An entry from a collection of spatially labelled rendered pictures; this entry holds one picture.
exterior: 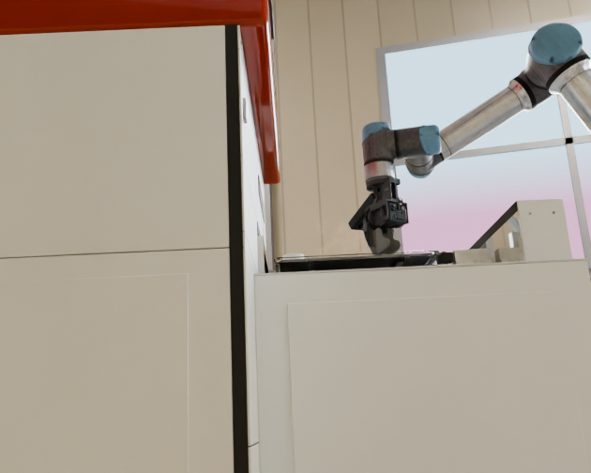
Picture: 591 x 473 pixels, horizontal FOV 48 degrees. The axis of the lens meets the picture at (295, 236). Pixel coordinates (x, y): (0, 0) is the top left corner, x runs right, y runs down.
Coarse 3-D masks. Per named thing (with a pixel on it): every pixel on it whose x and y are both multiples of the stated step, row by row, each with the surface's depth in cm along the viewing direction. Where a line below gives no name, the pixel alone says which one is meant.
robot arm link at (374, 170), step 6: (372, 162) 162; (378, 162) 162; (384, 162) 162; (390, 162) 163; (366, 168) 163; (372, 168) 162; (378, 168) 161; (384, 168) 161; (390, 168) 162; (366, 174) 163; (372, 174) 161; (378, 174) 161; (384, 174) 161; (390, 174) 162; (366, 180) 164
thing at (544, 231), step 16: (528, 208) 132; (544, 208) 132; (560, 208) 132; (528, 224) 132; (544, 224) 132; (560, 224) 132; (528, 240) 131; (544, 240) 131; (560, 240) 131; (528, 256) 130; (544, 256) 130; (560, 256) 130
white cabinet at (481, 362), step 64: (256, 320) 121; (320, 320) 120; (384, 320) 120; (448, 320) 120; (512, 320) 120; (576, 320) 120; (320, 384) 117; (384, 384) 117; (448, 384) 117; (512, 384) 117; (576, 384) 117; (320, 448) 114; (384, 448) 114; (448, 448) 114; (512, 448) 114; (576, 448) 114
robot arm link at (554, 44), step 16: (544, 32) 158; (560, 32) 156; (576, 32) 155; (528, 48) 161; (544, 48) 156; (560, 48) 155; (576, 48) 154; (528, 64) 164; (544, 64) 157; (560, 64) 155; (576, 64) 154; (528, 80) 169; (544, 80) 160; (560, 80) 156; (576, 80) 155; (576, 96) 155; (576, 112) 157
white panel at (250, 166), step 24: (240, 48) 115; (240, 72) 112; (240, 96) 111; (240, 120) 110; (240, 144) 109; (240, 168) 107; (240, 192) 106; (264, 192) 192; (240, 216) 105; (240, 240) 104
